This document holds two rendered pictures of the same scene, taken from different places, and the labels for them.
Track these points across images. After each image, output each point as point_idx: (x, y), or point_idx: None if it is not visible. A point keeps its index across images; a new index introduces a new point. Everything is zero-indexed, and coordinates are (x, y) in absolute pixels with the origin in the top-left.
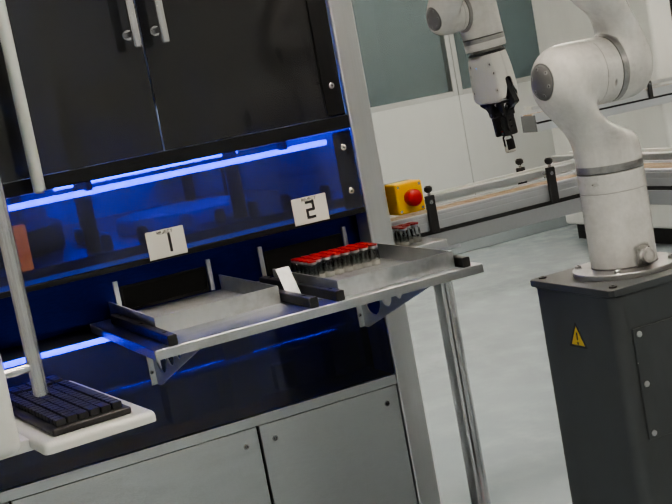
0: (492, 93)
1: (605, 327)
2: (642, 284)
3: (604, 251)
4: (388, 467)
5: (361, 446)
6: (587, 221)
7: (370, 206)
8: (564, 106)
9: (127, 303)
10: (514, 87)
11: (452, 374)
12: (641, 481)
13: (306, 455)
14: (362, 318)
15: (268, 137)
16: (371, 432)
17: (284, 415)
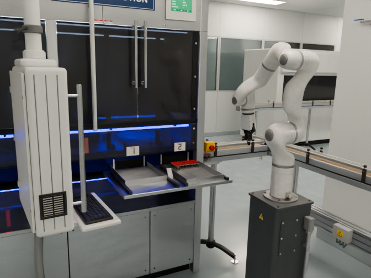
0: (247, 127)
1: (272, 218)
2: (287, 207)
3: (275, 191)
4: (187, 228)
5: (180, 220)
6: (272, 180)
7: (198, 148)
8: (274, 144)
9: (116, 166)
10: (254, 127)
11: (210, 199)
12: (273, 267)
13: (163, 222)
14: None
15: (171, 122)
16: (184, 217)
17: (158, 208)
